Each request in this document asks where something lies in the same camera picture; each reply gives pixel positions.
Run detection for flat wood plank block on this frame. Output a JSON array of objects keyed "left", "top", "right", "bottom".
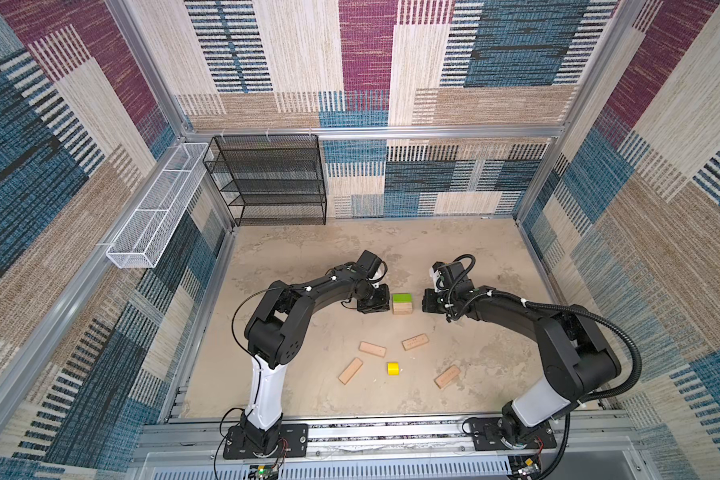
[{"left": 358, "top": 341, "right": 387, "bottom": 358}]

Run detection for wood block front right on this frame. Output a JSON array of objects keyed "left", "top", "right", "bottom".
[{"left": 434, "top": 365, "right": 461, "bottom": 389}]

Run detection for green wood block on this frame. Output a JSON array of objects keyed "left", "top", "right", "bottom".
[{"left": 392, "top": 293, "right": 413, "bottom": 304}]

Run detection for black wire mesh shelf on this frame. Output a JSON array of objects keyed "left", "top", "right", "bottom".
[{"left": 204, "top": 134, "right": 327, "bottom": 227}]

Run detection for wood block front left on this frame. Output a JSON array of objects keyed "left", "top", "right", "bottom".
[{"left": 338, "top": 358, "right": 364, "bottom": 385}]

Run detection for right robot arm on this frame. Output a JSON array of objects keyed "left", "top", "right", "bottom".
[{"left": 422, "top": 255, "right": 621, "bottom": 448}]

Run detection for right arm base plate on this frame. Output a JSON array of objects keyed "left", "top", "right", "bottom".
[{"left": 462, "top": 417, "right": 558, "bottom": 451}]

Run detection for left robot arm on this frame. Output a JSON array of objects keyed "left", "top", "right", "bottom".
[{"left": 239, "top": 250, "right": 390, "bottom": 454}]

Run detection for natural wood rectangular block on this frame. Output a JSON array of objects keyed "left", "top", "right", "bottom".
[{"left": 392, "top": 302, "right": 413, "bottom": 315}]

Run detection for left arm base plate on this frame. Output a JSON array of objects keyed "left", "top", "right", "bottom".
[{"left": 222, "top": 423, "right": 309, "bottom": 460}]

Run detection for white wire mesh basket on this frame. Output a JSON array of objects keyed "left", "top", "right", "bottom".
[{"left": 106, "top": 143, "right": 209, "bottom": 269}]

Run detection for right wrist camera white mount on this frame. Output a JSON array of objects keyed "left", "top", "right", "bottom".
[{"left": 429, "top": 268, "right": 444, "bottom": 292}]

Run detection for wood block centre right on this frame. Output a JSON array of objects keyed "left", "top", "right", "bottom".
[{"left": 401, "top": 333, "right": 429, "bottom": 351}]

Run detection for yellow cylinder block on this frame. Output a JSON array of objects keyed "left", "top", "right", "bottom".
[{"left": 387, "top": 362, "right": 400, "bottom": 376}]

